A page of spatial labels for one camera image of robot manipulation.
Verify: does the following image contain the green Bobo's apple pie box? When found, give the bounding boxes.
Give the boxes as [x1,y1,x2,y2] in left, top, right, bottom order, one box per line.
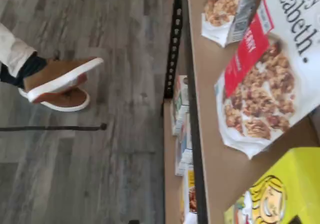
[223,147,320,224]

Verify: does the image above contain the green label oatmeal box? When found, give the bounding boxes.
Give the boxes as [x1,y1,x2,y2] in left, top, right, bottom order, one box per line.
[171,103,189,137]
[175,75,190,106]

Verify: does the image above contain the black metal shelf rack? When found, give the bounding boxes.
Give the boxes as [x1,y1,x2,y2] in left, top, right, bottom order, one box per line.
[162,0,209,224]

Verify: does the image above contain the blue label oatmeal box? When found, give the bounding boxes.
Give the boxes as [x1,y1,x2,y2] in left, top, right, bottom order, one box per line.
[174,134,194,177]

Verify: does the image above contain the particle board shelf panel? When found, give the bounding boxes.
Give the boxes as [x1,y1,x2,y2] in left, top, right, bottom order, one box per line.
[186,0,320,224]

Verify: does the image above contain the yellow label granola box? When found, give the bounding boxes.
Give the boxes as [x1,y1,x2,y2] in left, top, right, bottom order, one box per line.
[183,169,199,224]

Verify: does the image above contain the white patterned small boxes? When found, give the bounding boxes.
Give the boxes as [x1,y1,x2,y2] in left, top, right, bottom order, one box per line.
[162,98,188,224]

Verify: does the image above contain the brown shoe white sole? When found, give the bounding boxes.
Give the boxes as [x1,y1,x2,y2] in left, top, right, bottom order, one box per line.
[18,86,91,113]
[23,56,105,104]

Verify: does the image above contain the granola bag red label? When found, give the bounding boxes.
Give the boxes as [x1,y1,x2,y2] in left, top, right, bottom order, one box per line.
[214,0,320,160]

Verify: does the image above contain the granola bag orange label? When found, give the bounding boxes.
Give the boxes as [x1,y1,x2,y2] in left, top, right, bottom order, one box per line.
[201,0,272,48]

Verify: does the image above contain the dark sock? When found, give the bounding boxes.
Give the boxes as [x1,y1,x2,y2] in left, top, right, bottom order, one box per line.
[0,55,48,90]

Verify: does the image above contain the white trouser leg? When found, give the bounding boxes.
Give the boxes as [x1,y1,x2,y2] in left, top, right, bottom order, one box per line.
[0,21,38,78]

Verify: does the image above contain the thin black floor cord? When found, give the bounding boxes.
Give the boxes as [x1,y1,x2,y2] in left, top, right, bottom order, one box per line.
[0,123,108,133]

